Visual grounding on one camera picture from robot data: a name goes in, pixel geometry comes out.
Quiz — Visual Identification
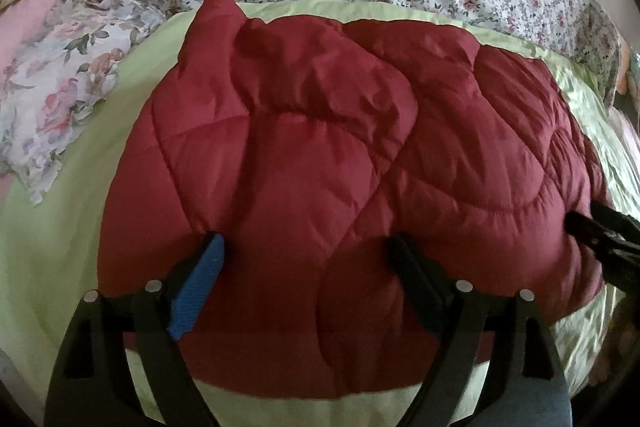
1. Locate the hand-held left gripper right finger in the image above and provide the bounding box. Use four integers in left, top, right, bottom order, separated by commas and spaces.
387, 234, 572, 427

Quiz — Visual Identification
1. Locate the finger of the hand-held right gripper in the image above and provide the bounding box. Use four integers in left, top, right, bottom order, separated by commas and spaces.
564, 211, 640, 294
590, 201, 640, 233

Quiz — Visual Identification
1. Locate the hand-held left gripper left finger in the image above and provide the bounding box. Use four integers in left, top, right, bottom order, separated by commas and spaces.
44, 232, 227, 427

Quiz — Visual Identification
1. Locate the red quilted blanket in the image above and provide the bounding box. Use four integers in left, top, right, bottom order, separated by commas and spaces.
97, 0, 613, 400

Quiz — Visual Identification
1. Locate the light green bed sheet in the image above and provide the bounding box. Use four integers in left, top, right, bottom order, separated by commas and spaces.
0, 0, 640, 427

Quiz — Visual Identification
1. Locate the person's blue jeans leg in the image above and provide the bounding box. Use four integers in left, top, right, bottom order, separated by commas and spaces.
432, 374, 573, 427

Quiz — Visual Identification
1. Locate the pastel floral pillow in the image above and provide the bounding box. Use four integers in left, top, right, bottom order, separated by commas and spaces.
0, 0, 173, 208

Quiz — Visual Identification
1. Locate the pink pillow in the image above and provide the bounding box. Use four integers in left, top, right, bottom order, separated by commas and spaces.
0, 0, 76, 80

